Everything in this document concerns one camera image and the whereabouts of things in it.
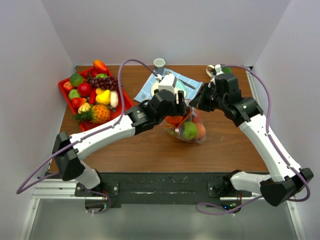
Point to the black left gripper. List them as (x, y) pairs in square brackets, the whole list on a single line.
[(179, 109)]

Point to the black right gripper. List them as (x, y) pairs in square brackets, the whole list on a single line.
[(199, 100)]

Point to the small orange pumpkin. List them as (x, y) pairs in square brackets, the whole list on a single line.
[(174, 120)]

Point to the red yellow apple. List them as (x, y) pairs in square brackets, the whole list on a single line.
[(196, 116)]

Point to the clear zip bag orange zipper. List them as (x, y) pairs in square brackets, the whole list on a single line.
[(175, 130)]

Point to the orange peach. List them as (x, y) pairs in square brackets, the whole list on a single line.
[(201, 131)]

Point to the dark red grape bunch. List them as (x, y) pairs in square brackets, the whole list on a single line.
[(106, 83)]

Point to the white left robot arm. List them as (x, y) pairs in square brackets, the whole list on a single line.
[(69, 151)]

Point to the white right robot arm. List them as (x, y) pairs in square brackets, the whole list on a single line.
[(286, 177)]

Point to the cream and teal plate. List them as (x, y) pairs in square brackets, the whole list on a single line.
[(178, 87)]

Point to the floral mug green inside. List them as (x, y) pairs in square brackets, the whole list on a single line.
[(225, 69)]

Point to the metal spoon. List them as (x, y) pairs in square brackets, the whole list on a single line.
[(185, 83)]

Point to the blue checked cloth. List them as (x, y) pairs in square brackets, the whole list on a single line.
[(145, 92)]

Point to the grey paper cup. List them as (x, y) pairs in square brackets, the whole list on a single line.
[(159, 65)]

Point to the yellow bell pepper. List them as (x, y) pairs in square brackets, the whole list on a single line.
[(103, 97)]

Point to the small pineapple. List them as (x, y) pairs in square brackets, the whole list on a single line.
[(98, 114)]

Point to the green apple at tray back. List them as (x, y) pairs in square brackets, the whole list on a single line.
[(101, 75)]

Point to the red pomegranate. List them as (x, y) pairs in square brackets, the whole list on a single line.
[(94, 73)]

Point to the red strawberry fruit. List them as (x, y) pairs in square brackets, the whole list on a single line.
[(76, 102)]

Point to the green custard apple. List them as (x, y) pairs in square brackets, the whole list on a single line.
[(73, 94)]

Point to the green lime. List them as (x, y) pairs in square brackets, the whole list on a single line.
[(76, 79)]

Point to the red apple at tray left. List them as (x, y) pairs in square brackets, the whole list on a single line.
[(67, 86)]

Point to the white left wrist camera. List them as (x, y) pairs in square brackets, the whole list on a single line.
[(166, 82)]

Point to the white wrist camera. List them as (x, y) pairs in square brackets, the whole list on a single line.
[(166, 82), (217, 70)]

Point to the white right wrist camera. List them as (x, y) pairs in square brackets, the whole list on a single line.
[(217, 70)]

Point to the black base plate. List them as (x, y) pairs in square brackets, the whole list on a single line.
[(168, 188)]

